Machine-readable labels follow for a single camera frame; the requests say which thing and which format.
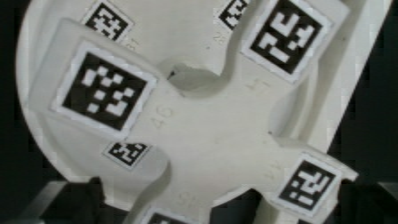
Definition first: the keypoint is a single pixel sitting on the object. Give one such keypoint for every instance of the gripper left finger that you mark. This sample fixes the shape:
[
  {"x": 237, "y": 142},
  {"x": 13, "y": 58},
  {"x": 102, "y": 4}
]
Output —
[{"x": 68, "y": 204}]

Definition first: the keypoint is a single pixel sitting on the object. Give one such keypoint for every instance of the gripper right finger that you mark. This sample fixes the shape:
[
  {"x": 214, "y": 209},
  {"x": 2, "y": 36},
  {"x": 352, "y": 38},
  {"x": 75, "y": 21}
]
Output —
[{"x": 368, "y": 204}]

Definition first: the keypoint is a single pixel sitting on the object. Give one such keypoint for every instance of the white cylindrical table leg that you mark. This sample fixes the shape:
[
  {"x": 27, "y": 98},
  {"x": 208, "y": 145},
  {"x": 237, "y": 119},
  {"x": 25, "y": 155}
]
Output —
[{"x": 191, "y": 77}]

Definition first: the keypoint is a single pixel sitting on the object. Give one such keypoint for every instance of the white round table top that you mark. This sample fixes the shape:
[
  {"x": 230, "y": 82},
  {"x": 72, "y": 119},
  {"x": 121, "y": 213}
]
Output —
[{"x": 178, "y": 26}]

